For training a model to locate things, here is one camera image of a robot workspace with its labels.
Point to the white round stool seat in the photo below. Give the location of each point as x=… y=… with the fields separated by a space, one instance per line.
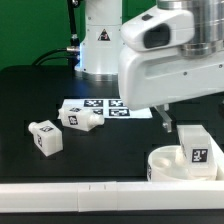
x=168 y=164

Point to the white barrier rail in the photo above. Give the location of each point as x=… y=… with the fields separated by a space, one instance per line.
x=219 y=157
x=110 y=196

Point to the white right barrier rail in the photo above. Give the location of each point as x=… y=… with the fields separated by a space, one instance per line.
x=219 y=157

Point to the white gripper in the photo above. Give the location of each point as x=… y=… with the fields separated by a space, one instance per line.
x=171 y=54

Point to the paper sheet with markers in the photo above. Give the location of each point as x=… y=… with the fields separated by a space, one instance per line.
x=109 y=108

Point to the white front barrier rail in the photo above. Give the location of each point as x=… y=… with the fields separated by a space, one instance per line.
x=110 y=196

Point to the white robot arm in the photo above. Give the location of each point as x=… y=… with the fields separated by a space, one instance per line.
x=102 y=45

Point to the black pole with connector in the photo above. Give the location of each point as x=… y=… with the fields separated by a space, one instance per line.
x=74 y=39

